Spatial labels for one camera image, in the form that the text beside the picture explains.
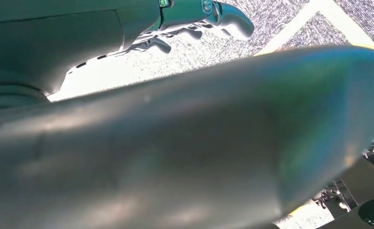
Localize grey robot body shell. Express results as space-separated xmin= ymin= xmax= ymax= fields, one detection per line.
xmin=0 ymin=45 xmax=374 ymax=229

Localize yellow floor tape square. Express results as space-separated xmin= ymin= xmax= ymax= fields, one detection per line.
xmin=253 ymin=0 xmax=374 ymax=57

